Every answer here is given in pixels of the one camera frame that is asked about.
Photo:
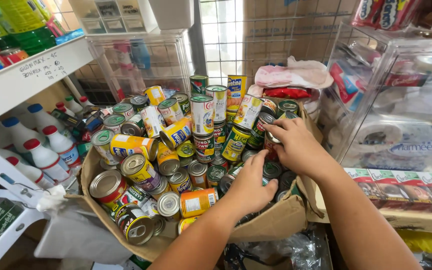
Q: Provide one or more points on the pink and white plastic bags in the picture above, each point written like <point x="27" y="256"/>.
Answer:
<point x="294" y="75"/>

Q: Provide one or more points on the person's right hand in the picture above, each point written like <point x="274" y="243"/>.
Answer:
<point x="302" y="150"/>

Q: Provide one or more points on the white plastic bag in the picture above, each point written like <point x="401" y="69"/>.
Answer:
<point x="77" y="236"/>

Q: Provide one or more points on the pile of assorted cans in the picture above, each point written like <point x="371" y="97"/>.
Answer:
<point x="171" y="150"/>

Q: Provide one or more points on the clear crumpled plastic bags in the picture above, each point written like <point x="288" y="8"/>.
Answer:
<point x="294" y="247"/>

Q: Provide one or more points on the red snack packet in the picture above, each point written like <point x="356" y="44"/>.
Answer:
<point x="287" y="92"/>

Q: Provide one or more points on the white shelf rack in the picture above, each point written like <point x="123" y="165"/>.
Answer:
<point x="13" y="84"/>

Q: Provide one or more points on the group of white bleach bottles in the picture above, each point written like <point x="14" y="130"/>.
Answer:
<point x="47" y="157"/>

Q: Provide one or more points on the red wrapped biscuit packets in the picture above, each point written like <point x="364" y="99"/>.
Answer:
<point x="384" y="13"/>

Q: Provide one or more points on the red labelled food tin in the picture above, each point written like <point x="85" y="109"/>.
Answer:
<point x="270" y="148"/>

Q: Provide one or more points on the clear acrylic display case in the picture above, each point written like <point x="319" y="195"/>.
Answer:
<point x="399" y="112"/>

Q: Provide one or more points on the yellow plastic bag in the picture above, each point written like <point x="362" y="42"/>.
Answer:
<point x="429" y="242"/>

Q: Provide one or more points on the person's left hand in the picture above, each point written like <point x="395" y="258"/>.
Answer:
<point x="248" y="191"/>

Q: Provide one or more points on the row of cigarette packs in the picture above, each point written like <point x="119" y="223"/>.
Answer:
<point x="399" y="185"/>

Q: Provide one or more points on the clear acrylic box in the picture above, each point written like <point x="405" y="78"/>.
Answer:
<point x="144" y="63"/>

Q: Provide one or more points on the clear plastic drawer organiser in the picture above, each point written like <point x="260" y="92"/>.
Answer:
<point x="113" y="17"/>

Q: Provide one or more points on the brown cardboard box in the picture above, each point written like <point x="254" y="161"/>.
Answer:
<point x="276" y="221"/>

